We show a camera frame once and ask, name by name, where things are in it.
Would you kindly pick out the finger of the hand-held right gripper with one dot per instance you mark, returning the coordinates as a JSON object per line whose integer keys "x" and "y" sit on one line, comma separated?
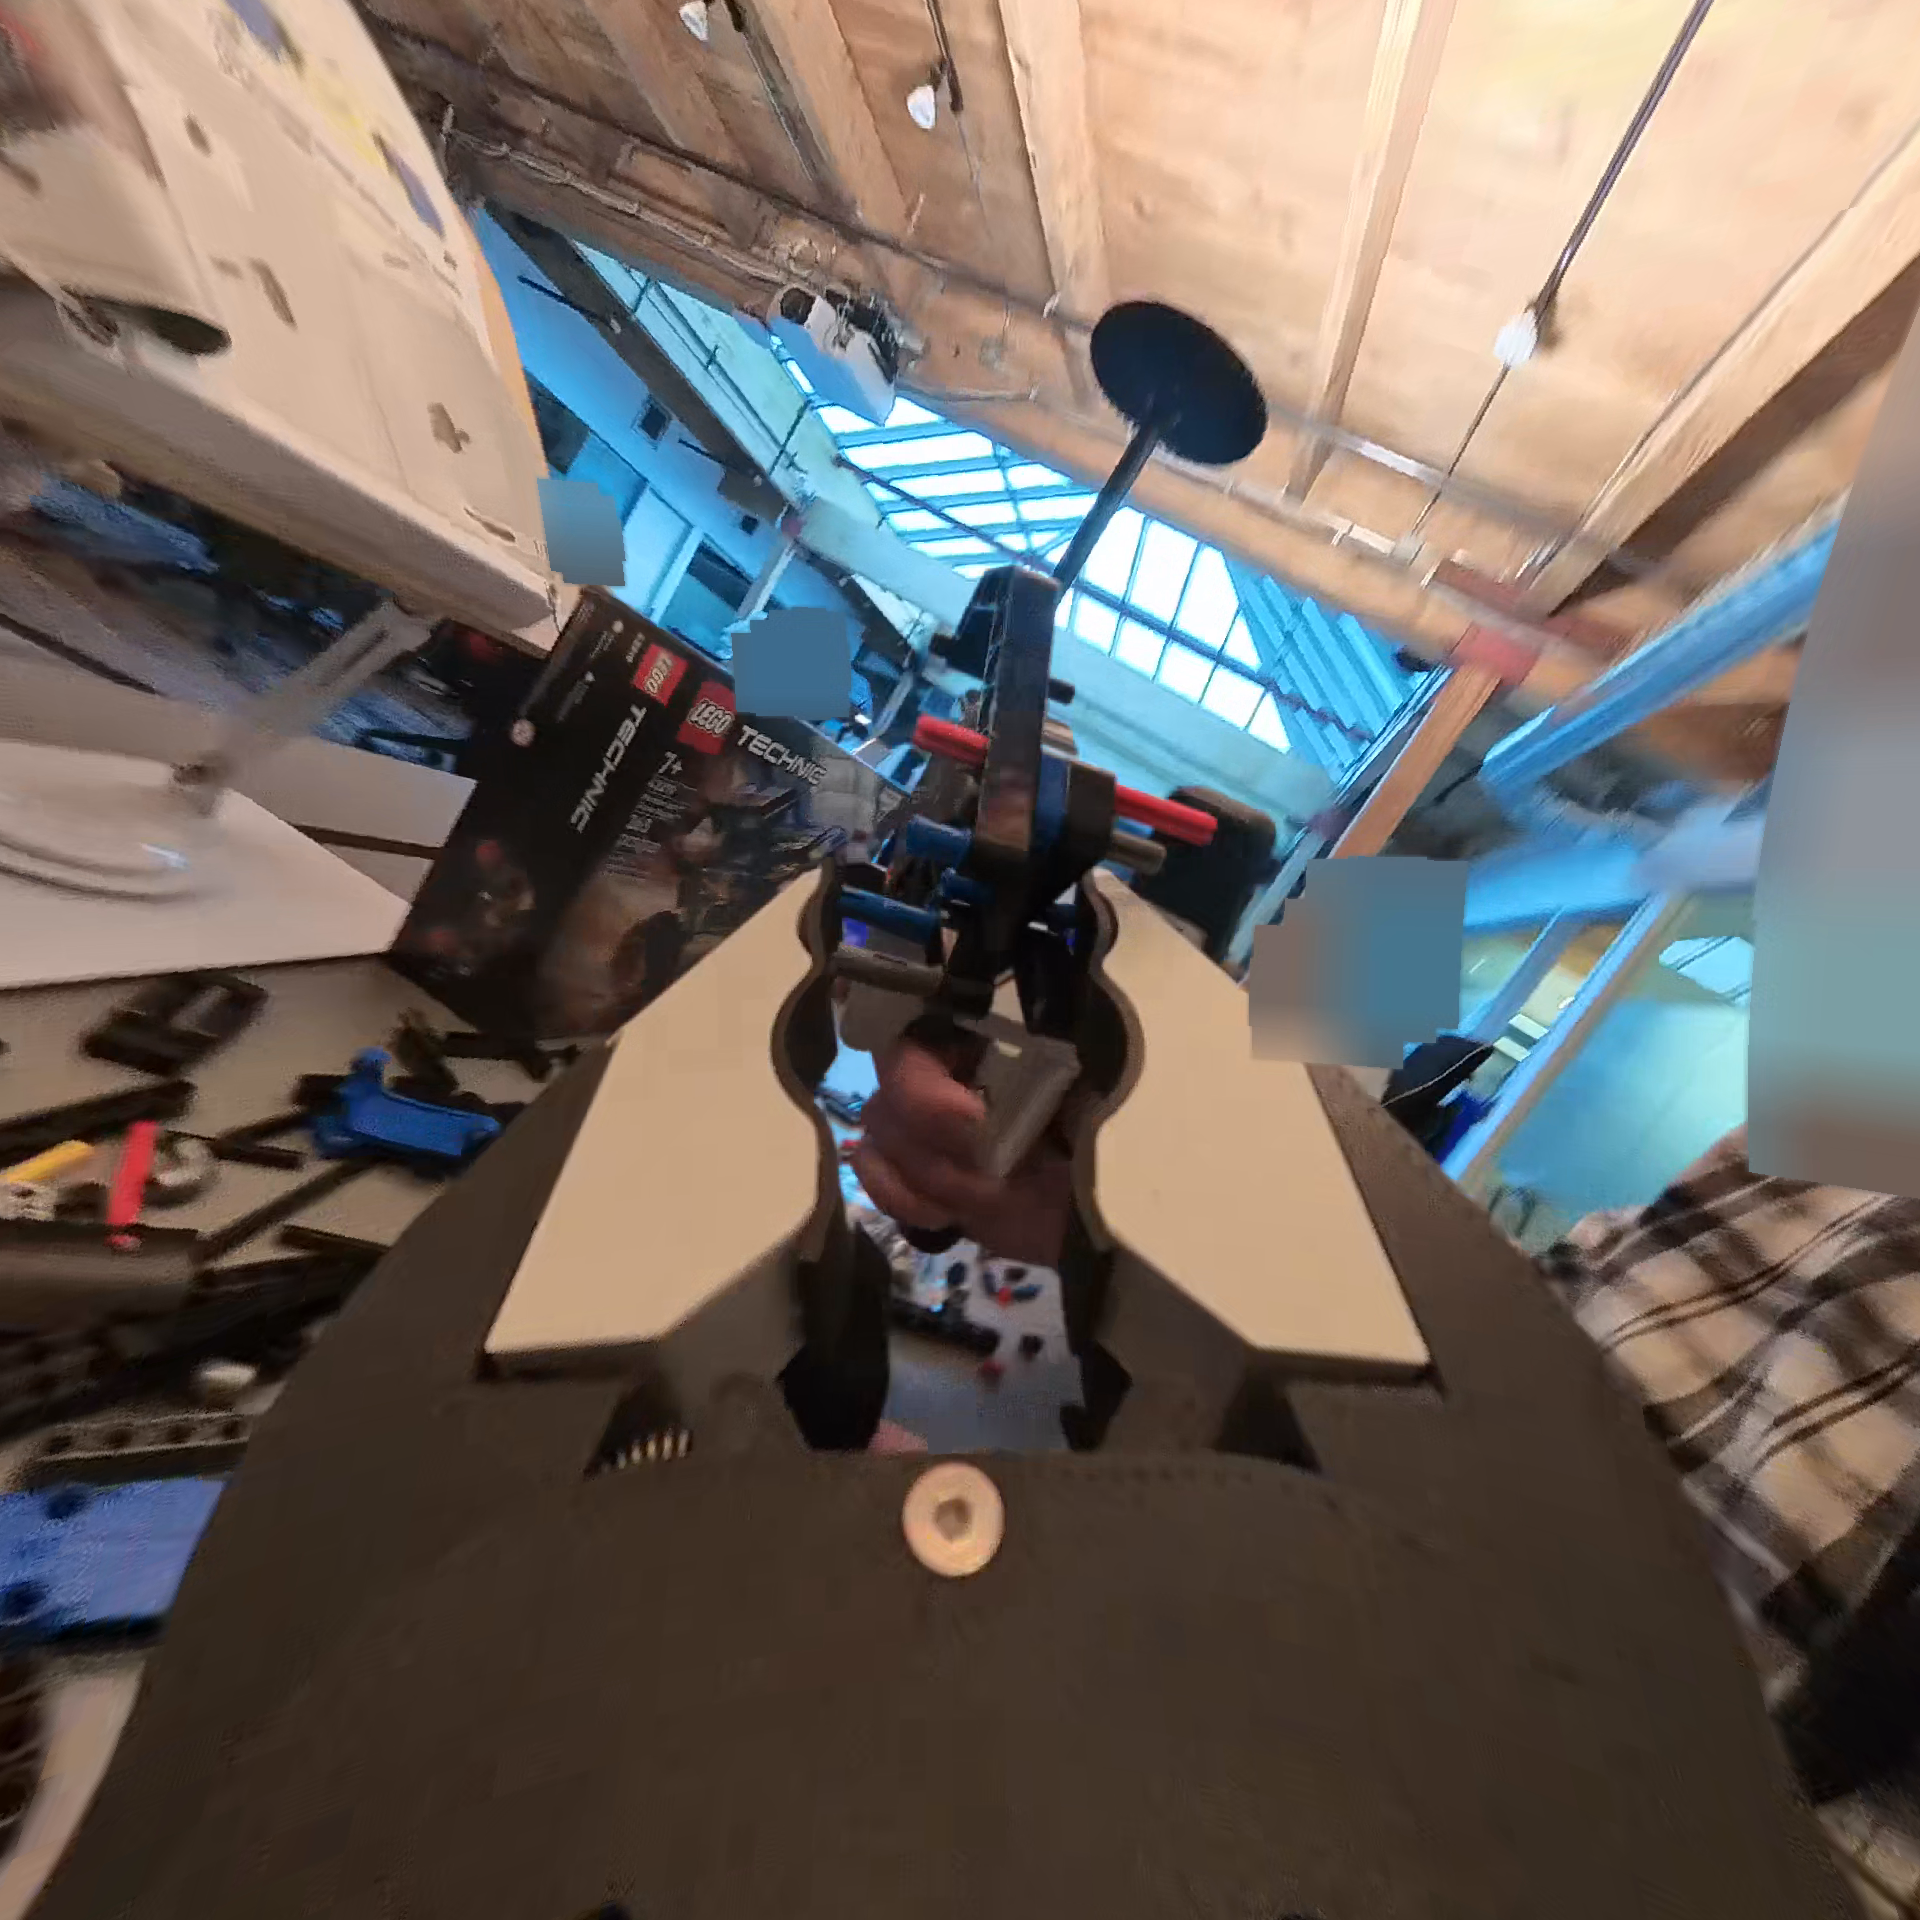
{"x": 1031, "y": 1102}
{"x": 884, "y": 997}

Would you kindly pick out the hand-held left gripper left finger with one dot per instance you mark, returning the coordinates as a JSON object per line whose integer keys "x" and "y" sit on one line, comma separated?
{"x": 660, "y": 1200}

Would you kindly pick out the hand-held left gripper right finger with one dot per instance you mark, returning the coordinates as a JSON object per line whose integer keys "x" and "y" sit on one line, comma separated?
{"x": 1260, "y": 1200}

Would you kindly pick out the red toy axle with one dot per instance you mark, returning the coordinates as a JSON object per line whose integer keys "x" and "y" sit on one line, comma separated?
{"x": 1162, "y": 811}
{"x": 133, "y": 1177}

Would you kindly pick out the grey toy motor assembly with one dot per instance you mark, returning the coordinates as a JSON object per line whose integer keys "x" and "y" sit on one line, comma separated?
{"x": 1036, "y": 902}

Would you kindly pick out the silver toy pipe elbow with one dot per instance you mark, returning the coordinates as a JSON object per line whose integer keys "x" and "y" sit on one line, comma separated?
{"x": 188, "y": 1171}

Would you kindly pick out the grey desk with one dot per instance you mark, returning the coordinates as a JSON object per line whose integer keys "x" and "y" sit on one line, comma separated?
{"x": 329, "y": 1005}

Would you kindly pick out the person's right hand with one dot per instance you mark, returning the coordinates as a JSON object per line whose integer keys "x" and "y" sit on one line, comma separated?
{"x": 938, "y": 1155}

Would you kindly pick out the scatter of small toy pins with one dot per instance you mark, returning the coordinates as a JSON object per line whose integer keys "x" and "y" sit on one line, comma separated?
{"x": 989, "y": 1305}

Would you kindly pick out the blue toy fender piece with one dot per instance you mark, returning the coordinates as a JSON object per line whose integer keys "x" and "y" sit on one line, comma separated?
{"x": 399, "y": 1118}

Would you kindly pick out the black toy truck box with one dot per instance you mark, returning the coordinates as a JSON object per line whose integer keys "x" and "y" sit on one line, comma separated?
{"x": 599, "y": 839}

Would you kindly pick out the black pole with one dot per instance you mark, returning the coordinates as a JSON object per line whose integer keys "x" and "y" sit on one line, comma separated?
{"x": 1177, "y": 383}

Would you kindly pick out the pile of black toy beams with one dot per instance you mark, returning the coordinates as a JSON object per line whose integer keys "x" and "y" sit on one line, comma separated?
{"x": 119, "y": 1275}

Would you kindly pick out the yellow toy axle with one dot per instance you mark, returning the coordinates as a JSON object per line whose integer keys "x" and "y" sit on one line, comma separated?
{"x": 44, "y": 1162}

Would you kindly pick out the blue flat toy panel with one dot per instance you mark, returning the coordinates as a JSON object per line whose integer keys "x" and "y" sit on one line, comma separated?
{"x": 90, "y": 1560}

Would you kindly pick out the instruction booklet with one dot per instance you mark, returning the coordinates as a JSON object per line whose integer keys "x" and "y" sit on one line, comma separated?
{"x": 299, "y": 301}

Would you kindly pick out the wooden support post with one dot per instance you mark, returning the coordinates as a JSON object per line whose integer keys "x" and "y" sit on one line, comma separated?
{"x": 1410, "y": 763}

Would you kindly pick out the black toy frame piece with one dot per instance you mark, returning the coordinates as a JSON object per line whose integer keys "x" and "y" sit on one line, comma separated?
{"x": 171, "y": 1021}

